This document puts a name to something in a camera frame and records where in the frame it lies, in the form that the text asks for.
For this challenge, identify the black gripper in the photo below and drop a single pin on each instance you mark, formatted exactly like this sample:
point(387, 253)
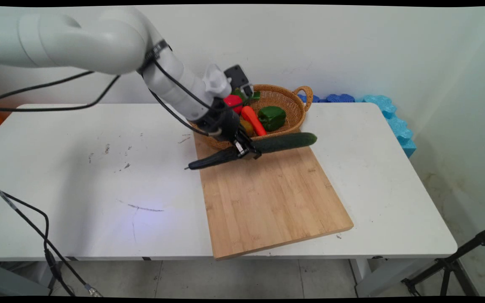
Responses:
point(223, 122)

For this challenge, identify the dark green toy cucumber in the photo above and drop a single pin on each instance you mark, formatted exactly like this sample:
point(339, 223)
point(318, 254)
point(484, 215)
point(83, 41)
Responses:
point(286, 142)

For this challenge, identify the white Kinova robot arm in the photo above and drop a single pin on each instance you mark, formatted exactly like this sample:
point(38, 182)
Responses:
point(99, 40)

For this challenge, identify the brown toy potato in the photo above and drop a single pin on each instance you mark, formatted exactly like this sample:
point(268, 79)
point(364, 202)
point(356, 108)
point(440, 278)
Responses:
point(247, 127)

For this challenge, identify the orange toy carrot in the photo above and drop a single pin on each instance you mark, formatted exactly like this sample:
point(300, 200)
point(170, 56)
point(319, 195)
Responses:
point(254, 122)

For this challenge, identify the green toy bell pepper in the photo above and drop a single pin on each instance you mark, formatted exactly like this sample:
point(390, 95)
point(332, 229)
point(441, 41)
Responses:
point(273, 118)

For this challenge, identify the red toy tomato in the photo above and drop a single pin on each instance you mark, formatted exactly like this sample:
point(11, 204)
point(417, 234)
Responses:
point(235, 103)

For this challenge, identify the wooden cutting board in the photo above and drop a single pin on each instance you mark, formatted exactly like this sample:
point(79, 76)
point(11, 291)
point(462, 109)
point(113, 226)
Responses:
point(267, 198)

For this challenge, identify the green toy lettuce leaf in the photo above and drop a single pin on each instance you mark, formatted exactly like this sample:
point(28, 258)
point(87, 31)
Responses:
point(253, 96)

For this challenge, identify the woven wicker basket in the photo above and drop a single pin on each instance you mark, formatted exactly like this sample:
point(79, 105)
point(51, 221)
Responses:
point(289, 105)

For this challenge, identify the dark blue foam piece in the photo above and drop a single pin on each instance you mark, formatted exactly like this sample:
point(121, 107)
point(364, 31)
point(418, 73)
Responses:
point(335, 98)

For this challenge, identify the light blue foam piece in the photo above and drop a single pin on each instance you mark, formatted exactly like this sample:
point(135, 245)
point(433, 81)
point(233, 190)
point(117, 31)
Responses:
point(398, 126)

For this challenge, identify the white table leg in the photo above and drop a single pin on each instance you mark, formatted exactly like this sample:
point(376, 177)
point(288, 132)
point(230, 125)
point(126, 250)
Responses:
point(369, 275)

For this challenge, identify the black tripod stand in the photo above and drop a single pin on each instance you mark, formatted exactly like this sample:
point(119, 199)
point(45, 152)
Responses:
point(449, 265)

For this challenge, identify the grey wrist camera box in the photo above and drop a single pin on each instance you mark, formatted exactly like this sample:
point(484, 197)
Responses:
point(237, 78)

